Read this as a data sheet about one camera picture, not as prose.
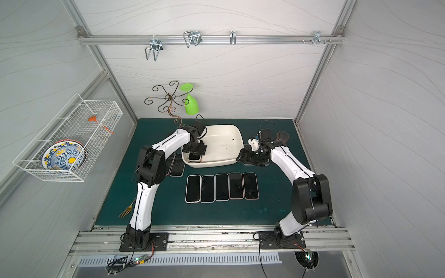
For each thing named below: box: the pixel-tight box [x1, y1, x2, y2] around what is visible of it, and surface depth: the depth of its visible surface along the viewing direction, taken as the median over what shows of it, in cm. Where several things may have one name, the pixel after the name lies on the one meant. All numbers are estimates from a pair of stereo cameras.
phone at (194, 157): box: [188, 151, 202, 163], surface depth 100 cm
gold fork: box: [118, 196, 137, 219], surface depth 82 cm
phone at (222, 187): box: [214, 173, 230, 202], surface depth 92 cm
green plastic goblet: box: [179, 82, 200, 116], surface depth 97 cm
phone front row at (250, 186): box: [242, 172, 260, 201], surface depth 93 cm
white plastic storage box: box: [181, 124, 244, 168], surface depth 109 cm
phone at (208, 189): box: [200, 174, 216, 204], surface depth 91 cm
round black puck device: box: [294, 250, 320, 270], surface depth 73 cm
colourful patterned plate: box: [41, 139, 85, 171], surface depth 62 cm
